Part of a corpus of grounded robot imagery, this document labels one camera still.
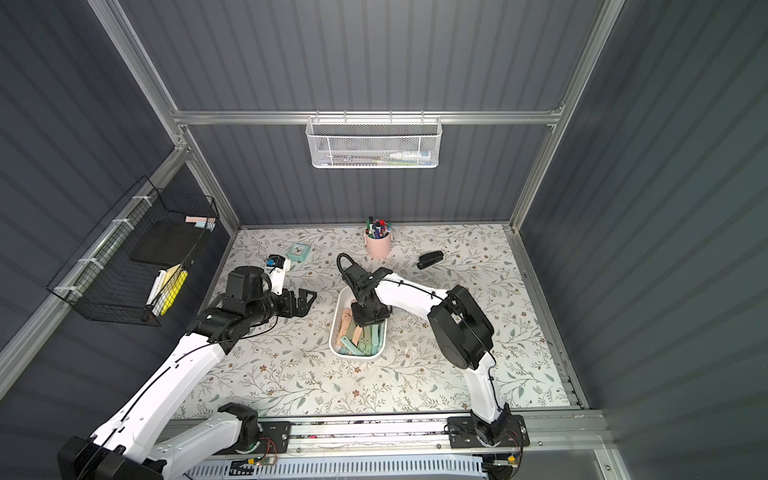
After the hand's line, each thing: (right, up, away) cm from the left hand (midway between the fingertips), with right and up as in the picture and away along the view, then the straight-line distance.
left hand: (298, 292), depth 77 cm
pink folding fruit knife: (+10, -10, +14) cm, 20 cm away
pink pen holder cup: (+20, +12, +29) cm, 37 cm away
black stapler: (+38, +8, +31) cm, 50 cm away
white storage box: (+11, -15, +10) cm, 21 cm away
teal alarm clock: (-10, +11, +32) cm, 35 cm away
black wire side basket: (-40, +7, -4) cm, 41 cm away
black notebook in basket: (-33, +13, -1) cm, 36 cm away
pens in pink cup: (+19, +19, +25) cm, 37 cm away
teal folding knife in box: (+20, -15, +12) cm, 28 cm away
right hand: (+17, -11, +13) cm, 24 cm away
